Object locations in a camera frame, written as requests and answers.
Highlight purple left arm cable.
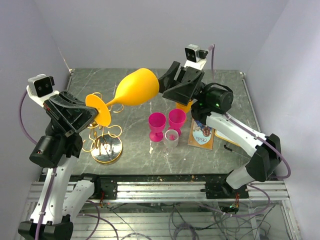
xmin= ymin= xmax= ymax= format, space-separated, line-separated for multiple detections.
xmin=19 ymin=90 xmax=55 ymax=240

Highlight yellow wine glass front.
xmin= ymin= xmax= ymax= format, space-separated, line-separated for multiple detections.
xmin=175 ymin=100 xmax=193 ymax=113

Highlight wooden picture card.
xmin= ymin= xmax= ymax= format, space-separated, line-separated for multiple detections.
xmin=187 ymin=119 xmax=215 ymax=150

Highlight aluminium mounting rail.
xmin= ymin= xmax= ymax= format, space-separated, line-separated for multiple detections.
xmin=27 ymin=179 xmax=291 ymax=203

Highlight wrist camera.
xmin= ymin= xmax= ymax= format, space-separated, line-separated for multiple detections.
xmin=183 ymin=44 xmax=209 ymax=70
xmin=26 ymin=74 xmax=59 ymax=107

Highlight gold wire glass rack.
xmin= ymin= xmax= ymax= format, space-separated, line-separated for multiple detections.
xmin=82 ymin=92 xmax=123 ymax=165

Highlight clear wine glass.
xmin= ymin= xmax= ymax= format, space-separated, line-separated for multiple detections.
xmin=163 ymin=129 xmax=179 ymax=149

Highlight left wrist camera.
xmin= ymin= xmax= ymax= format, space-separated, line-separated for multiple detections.
xmin=26 ymin=74 xmax=59 ymax=107

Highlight pink wine glass back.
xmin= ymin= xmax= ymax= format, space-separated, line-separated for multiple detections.
xmin=148 ymin=112 xmax=167 ymax=142

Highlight yellow wine glass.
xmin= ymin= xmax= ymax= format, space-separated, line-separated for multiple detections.
xmin=85 ymin=68 xmax=160 ymax=127
xmin=175 ymin=100 xmax=193 ymax=113

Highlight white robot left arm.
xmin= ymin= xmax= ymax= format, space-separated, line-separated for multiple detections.
xmin=18 ymin=87 xmax=102 ymax=240

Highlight white board yellow frame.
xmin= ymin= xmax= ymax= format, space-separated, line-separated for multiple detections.
xmin=214 ymin=130 xmax=240 ymax=147

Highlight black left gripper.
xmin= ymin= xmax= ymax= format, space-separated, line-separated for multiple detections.
xmin=44 ymin=88 xmax=102 ymax=140

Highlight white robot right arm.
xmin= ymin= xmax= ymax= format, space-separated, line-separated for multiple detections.
xmin=158 ymin=61 xmax=282 ymax=198

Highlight pink wine glass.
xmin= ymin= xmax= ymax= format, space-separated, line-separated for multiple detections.
xmin=168 ymin=108 xmax=187 ymax=136
xmin=148 ymin=112 xmax=167 ymax=142

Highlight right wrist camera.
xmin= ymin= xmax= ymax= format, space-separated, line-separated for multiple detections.
xmin=183 ymin=44 xmax=209 ymax=70

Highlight pink wine glass front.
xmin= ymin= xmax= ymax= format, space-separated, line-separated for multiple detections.
xmin=168 ymin=108 xmax=187 ymax=136

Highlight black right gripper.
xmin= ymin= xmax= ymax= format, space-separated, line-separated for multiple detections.
xmin=149 ymin=61 xmax=211 ymax=106

